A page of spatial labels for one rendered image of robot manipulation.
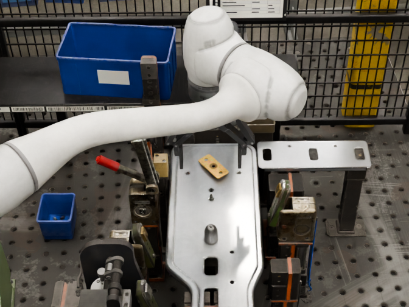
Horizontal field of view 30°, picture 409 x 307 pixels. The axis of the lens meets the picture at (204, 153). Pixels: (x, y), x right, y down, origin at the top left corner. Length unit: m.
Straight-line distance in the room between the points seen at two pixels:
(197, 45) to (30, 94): 0.79
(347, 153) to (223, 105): 0.68
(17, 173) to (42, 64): 1.02
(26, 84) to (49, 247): 0.46
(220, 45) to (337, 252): 0.87
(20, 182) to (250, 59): 0.49
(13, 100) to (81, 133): 0.83
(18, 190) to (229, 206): 0.71
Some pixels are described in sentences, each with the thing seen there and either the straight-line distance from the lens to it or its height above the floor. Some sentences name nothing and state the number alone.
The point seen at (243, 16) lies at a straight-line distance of 2.19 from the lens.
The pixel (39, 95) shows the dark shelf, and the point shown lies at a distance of 2.18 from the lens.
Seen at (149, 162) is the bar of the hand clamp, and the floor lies 1.14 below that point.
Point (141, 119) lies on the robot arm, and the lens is 1.37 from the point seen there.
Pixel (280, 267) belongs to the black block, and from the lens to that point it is 1.77.
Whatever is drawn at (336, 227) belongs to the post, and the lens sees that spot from 2.22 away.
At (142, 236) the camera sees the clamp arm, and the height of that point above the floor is 1.09.
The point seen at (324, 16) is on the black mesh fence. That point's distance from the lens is 2.21.
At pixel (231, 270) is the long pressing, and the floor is 1.00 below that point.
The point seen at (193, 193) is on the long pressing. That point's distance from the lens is 1.89.
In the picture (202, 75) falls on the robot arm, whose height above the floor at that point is 1.44.
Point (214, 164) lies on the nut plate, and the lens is 1.95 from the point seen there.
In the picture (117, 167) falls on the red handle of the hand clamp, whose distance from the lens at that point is 1.80.
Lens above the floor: 2.40
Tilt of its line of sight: 45 degrees down
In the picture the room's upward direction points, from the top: 2 degrees counter-clockwise
